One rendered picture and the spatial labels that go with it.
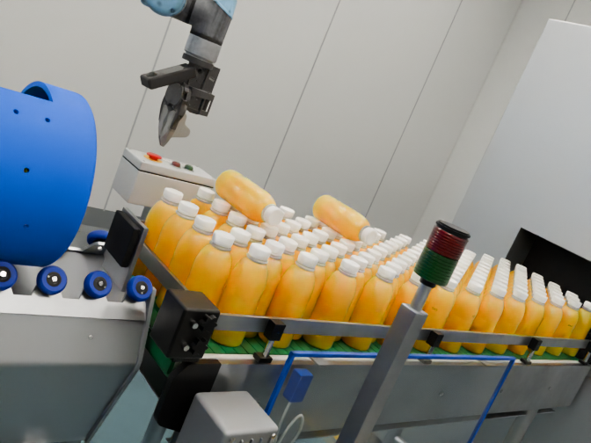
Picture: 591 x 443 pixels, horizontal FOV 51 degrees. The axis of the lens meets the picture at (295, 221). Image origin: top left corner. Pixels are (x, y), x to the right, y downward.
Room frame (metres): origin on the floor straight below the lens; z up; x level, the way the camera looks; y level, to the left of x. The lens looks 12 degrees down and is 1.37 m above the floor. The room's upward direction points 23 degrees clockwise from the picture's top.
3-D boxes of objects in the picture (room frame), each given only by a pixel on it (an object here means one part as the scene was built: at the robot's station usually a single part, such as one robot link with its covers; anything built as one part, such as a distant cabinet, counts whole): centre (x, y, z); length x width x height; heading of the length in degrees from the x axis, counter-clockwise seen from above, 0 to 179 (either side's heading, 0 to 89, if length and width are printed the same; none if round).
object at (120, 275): (1.05, 0.27, 0.99); 0.10 x 0.02 x 0.12; 43
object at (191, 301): (0.94, 0.10, 0.95); 0.10 x 0.07 x 0.10; 43
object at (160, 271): (1.11, 0.21, 0.96); 0.40 x 0.01 x 0.03; 43
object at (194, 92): (1.39, 0.33, 1.29); 0.09 x 0.08 x 0.12; 133
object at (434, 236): (1.05, -0.25, 1.23); 0.06 x 0.06 x 0.04
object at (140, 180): (1.40, 0.32, 1.05); 0.20 x 0.10 x 0.10; 133
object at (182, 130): (1.38, 0.32, 1.18); 0.06 x 0.03 x 0.09; 133
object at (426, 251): (1.05, -0.25, 1.18); 0.06 x 0.06 x 0.05
